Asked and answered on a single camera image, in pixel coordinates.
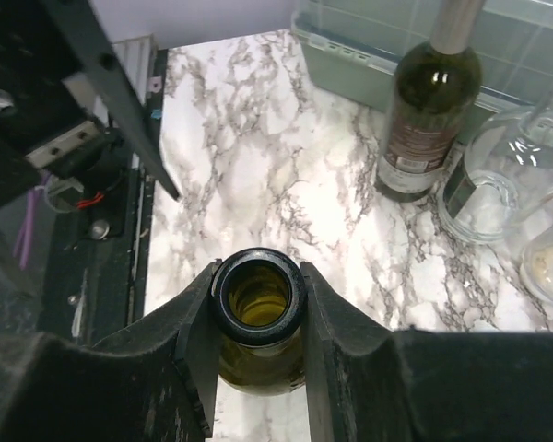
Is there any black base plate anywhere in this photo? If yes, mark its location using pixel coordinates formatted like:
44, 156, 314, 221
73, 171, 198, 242
41, 45, 170, 346

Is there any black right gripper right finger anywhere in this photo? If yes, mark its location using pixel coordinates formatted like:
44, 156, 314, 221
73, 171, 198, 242
301, 262, 553, 441

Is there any green bottle Italia label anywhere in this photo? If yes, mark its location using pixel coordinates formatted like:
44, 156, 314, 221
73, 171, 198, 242
374, 1, 484, 203

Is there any green wine bottle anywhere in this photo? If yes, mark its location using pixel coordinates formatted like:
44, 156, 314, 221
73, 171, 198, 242
210, 248, 307, 396

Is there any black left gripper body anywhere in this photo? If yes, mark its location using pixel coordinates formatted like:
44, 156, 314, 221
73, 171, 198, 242
0, 1, 121, 208

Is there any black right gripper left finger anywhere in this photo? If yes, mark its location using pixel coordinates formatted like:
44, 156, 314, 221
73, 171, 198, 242
0, 263, 220, 441

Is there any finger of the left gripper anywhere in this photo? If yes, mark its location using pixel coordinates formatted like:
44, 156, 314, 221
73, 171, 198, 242
43, 1, 180, 200

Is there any clear glass bottle blue cap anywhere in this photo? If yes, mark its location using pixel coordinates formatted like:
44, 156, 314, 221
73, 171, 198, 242
437, 87, 553, 244

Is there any green plastic toolbox clear lid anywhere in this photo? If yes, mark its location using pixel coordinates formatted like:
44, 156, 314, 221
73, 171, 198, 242
291, 1, 553, 142

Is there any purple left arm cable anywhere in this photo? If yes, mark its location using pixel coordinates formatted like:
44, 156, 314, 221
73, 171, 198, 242
12, 186, 45, 272

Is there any aluminium rail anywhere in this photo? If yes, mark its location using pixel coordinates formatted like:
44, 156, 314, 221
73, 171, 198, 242
112, 35, 158, 104

